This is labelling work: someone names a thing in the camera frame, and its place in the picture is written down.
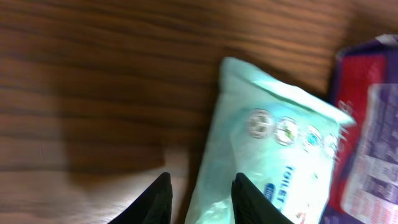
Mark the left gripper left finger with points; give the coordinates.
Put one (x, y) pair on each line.
(153, 206)

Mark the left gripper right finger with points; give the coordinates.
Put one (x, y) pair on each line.
(250, 206)

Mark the mint green wipes pack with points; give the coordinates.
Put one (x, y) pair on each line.
(283, 139)

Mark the red purple pad pack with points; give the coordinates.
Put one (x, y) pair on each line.
(364, 186)

